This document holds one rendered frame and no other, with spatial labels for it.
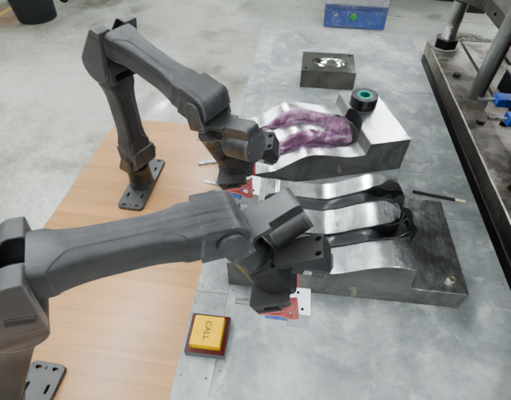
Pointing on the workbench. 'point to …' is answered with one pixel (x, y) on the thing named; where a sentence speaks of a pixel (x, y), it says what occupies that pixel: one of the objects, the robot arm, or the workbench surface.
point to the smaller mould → (328, 71)
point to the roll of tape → (363, 99)
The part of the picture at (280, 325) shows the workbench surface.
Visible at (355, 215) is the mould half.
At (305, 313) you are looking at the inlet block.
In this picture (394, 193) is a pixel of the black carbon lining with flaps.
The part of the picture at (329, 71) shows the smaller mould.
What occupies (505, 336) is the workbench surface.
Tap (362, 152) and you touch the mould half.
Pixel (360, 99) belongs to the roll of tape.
